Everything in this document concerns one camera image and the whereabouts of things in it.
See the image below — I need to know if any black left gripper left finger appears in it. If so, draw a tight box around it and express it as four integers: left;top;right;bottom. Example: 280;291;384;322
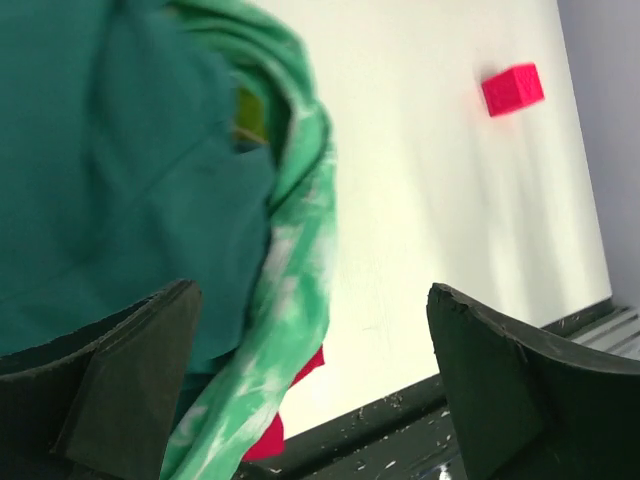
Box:
1;280;202;480

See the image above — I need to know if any green white tie-dye cloth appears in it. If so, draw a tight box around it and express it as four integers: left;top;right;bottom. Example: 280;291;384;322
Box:
161;1;336;479

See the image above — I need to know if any black table edge rail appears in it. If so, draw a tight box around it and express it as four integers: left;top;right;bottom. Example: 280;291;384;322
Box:
237;300;639;479

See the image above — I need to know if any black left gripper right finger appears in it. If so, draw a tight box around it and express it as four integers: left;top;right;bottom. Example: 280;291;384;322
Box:
427;284;639;479

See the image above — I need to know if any dark teal cloth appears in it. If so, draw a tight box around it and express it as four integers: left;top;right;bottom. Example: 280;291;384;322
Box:
0;0;279;381

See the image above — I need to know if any red cloth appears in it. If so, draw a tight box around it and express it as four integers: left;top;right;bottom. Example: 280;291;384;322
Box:
242;347;325;462

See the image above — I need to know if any pink red cube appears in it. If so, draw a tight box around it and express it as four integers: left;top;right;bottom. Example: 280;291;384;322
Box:
481;63;545;117

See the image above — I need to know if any lime green cloth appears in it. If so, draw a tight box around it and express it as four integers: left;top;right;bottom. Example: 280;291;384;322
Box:
234;87;268;144

